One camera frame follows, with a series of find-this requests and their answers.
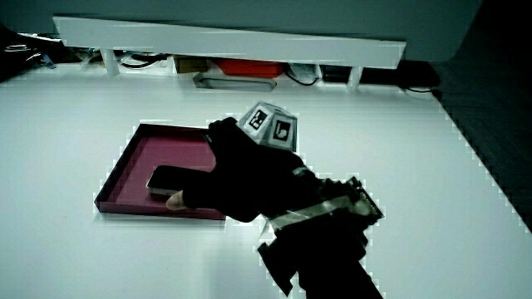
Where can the person's right hand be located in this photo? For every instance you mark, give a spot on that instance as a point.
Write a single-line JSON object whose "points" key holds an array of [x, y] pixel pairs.
{"points": [[249, 178]]}

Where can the black smartphone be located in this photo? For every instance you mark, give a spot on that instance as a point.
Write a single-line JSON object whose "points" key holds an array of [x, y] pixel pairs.
{"points": [[172, 179]]}

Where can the maroon tray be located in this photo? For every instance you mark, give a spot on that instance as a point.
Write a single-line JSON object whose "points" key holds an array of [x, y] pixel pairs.
{"points": [[141, 174]]}

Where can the red box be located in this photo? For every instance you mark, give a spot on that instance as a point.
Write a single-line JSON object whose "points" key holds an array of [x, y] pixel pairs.
{"points": [[249, 67]]}

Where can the brown cardboard box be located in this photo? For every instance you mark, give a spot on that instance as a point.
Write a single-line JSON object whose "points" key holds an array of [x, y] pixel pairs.
{"points": [[190, 65]]}

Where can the black box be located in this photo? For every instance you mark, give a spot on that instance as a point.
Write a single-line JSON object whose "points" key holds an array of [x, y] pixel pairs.
{"points": [[336, 73]]}

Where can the white riser shelf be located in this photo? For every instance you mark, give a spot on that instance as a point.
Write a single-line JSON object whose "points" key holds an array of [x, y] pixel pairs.
{"points": [[232, 41]]}

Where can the dark equipment pile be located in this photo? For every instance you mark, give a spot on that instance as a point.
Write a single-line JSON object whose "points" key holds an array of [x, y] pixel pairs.
{"points": [[21, 54]]}

